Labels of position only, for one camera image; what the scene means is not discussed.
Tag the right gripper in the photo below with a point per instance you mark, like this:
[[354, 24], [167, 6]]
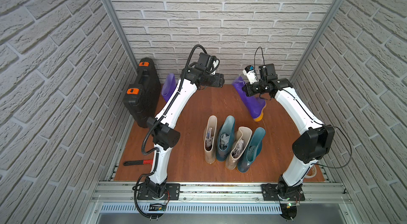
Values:
[[247, 88]]

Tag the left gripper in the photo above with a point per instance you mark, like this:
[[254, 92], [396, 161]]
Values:
[[214, 80]]

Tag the purple rain boot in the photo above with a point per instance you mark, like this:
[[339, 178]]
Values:
[[168, 87], [255, 105]]

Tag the beige rain boot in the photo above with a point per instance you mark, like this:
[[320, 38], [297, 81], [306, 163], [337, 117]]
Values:
[[242, 139], [210, 135]]

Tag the teal rain boot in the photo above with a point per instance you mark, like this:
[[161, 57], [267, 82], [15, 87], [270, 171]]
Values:
[[252, 151], [225, 140]]

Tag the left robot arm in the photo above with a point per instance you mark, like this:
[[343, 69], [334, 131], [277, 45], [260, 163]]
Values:
[[162, 136]]

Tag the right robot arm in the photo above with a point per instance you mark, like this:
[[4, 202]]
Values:
[[315, 137]]

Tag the black tool case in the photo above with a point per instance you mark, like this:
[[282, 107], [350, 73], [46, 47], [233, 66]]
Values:
[[143, 94]]

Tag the clear tape roll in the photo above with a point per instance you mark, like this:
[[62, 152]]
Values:
[[311, 173]]

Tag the red pipe wrench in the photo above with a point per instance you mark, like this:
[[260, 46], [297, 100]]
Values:
[[138, 162]]

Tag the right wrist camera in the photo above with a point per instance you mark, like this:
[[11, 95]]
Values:
[[265, 73]]

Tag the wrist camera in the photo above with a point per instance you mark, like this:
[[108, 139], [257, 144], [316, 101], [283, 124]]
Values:
[[207, 63], [265, 73]]

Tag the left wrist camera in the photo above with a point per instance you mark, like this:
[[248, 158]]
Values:
[[207, 63]]

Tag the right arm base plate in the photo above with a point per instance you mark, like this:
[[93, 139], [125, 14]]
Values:
[[270, 192]]

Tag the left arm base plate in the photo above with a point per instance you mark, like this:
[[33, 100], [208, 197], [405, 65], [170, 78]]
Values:
[[167, 191]]

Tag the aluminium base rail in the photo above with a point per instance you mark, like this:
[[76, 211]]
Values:
[[218, 192]]

